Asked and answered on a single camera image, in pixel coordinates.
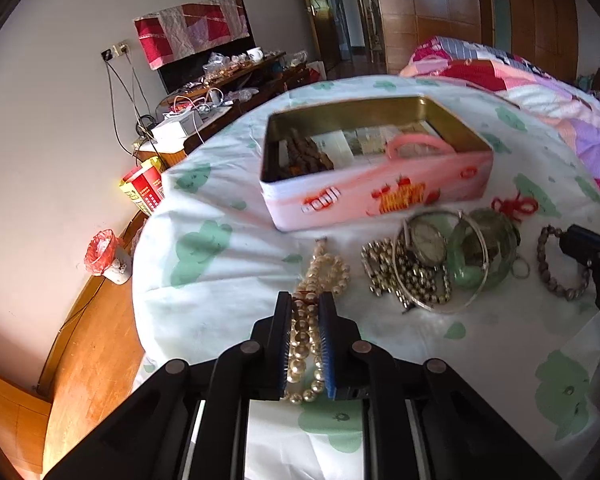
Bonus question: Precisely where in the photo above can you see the wooden tv cabinet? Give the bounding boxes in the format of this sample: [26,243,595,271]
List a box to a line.
[134,54,315,167]

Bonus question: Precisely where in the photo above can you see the red patchwork cloth cover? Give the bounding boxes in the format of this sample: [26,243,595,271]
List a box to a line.
[134,0,251,70]

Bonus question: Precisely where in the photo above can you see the pink plastic bangle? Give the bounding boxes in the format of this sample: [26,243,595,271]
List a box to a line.
[386,133,455,159]

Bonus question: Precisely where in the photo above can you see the wall power socket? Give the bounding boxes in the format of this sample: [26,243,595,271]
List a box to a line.
[100,42,129,62]

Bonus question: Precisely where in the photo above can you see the dark bead bracelet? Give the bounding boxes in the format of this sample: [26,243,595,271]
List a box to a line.
[536,224,592,302]

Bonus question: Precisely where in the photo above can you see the brown wooden bead necklace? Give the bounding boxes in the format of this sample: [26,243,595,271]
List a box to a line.
[279,128,336,179]

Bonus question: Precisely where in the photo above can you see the white mug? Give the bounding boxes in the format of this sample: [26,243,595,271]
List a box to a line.
[247,47,264,63]

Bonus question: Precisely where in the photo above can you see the red knot cord pendant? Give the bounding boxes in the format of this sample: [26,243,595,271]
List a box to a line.
[491,192,540,223]

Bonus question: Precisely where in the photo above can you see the gold bead chain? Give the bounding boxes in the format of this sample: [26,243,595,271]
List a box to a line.
[360,237,454,311]

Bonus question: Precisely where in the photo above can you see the silver bangle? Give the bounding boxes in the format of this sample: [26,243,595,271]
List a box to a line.
[391,208,491,315]

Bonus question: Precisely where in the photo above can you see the green jade bangle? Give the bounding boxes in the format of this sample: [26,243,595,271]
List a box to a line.
[446,208,520,290]

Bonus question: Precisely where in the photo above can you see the papers inside tin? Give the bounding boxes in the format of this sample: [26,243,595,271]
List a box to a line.
[311,120,451,169]

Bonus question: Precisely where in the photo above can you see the small metal ring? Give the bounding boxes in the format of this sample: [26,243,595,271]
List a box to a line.
[509,254,531,281]

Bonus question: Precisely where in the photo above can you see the pearl necklace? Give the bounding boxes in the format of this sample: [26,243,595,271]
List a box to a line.
[281,237,352,406]

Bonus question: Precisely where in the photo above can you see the black television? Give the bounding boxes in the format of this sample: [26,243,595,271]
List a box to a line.
[157,14,256,92]

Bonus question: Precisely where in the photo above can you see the red yellow carton box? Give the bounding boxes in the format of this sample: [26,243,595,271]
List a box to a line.
[119,156,164,216]

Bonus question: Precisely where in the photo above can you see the wooden bedroom door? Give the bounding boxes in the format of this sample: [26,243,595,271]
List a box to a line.
[304,0,342,72]

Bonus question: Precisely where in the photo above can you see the wooden wardrobe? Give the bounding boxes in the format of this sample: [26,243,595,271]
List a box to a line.
[378,0,579,82]

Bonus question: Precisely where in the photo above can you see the white box on cabinet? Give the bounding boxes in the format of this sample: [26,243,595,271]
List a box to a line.
[151,108,202,152]

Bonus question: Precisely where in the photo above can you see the white green cloud bedsheet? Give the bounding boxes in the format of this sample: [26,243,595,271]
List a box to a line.
[132,76,600,479]

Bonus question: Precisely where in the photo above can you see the pink patchwork quilt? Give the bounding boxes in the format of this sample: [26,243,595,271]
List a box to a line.
[400,36,600,187]

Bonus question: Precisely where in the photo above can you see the silver wrist watch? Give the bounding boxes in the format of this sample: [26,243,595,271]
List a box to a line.
[403,208,463,268]

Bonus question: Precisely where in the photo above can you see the pink tin box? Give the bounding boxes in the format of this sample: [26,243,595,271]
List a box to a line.
[260,96,493,232]

